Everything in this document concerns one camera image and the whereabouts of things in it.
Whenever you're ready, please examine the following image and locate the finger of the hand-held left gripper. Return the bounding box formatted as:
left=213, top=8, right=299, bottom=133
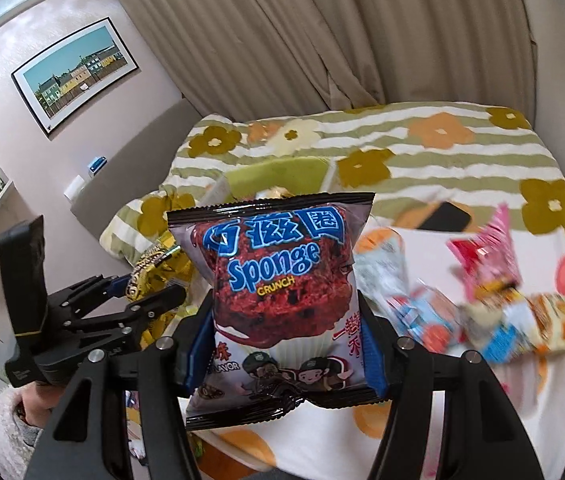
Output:
left=45, top=274, right=136, bottom=321
left=70, top=284, right=188, bottom=341

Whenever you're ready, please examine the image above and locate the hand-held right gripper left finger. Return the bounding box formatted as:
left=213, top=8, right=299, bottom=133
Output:
left=22, top=292, right=216, bottom=480

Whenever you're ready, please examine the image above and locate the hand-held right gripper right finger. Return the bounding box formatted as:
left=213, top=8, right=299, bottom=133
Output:
left=357, top=300, right=545, bottom=480

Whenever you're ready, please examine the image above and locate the yellow snack packet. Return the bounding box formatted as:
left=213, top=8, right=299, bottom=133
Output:
left=130, top=232, right=198, bottom=346

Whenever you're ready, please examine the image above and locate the purple chocolate snack bag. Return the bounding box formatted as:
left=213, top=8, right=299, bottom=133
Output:
left=167, top=192, right=388, bottom=433

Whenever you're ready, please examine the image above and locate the person's left hand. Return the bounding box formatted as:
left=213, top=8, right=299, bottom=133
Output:
left=15, top=385, right=63, bottom=428

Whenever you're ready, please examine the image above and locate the blue red snack packet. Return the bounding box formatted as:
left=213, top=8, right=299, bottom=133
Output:
left=387, top=282, right=463, bottom=351

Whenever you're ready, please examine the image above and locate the white orange snack packet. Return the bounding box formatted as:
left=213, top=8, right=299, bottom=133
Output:
left=355, top=227, right=410, bottom=311

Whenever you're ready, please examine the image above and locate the small white box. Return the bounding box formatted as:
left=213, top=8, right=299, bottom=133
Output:
left=64, top=175, right=87, bottom=202

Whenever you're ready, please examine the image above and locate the light blue snack packet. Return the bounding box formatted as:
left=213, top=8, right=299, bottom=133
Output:
left=462, top=295, right=538, bottom=363

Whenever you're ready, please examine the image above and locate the grey padded headboard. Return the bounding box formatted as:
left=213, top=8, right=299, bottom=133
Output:
left=70, top=97, right=203, bottom=261

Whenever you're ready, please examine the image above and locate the white fruit-print cloth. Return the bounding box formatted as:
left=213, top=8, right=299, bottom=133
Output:
left=122, top=225, right=565, bottom=480

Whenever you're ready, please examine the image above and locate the black phone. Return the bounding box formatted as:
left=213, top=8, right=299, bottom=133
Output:
left=419, top=201, right=472, bottom=233

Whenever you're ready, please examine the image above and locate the pink snack packet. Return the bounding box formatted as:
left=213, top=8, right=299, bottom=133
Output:
left=446, top=203, right=523, bottom=303

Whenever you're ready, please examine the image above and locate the striped floral blanket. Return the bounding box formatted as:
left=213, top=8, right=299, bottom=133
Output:
left=100, top=102, right=565, bottom=311

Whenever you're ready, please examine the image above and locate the framed houses picture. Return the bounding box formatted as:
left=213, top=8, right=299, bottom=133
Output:
left=11, top=16, right=139, bottom=136

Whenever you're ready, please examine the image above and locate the beige curtain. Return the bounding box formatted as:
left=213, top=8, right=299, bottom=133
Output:
left=100, top=0, right=538, bottom=116

